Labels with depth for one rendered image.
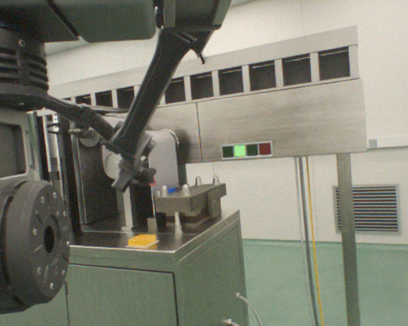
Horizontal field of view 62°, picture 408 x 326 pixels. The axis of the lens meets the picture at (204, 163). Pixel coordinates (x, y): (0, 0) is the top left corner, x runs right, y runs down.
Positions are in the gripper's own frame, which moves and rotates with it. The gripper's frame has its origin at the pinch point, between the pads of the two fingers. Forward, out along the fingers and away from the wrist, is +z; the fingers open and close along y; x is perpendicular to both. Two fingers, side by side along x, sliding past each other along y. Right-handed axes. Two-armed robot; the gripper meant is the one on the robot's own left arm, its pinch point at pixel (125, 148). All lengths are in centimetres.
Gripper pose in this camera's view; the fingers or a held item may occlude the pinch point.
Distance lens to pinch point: 146.4
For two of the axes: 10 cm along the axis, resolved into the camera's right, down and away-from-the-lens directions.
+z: 4.3, 5.2, 7.4
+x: 1.5, -8.5, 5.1
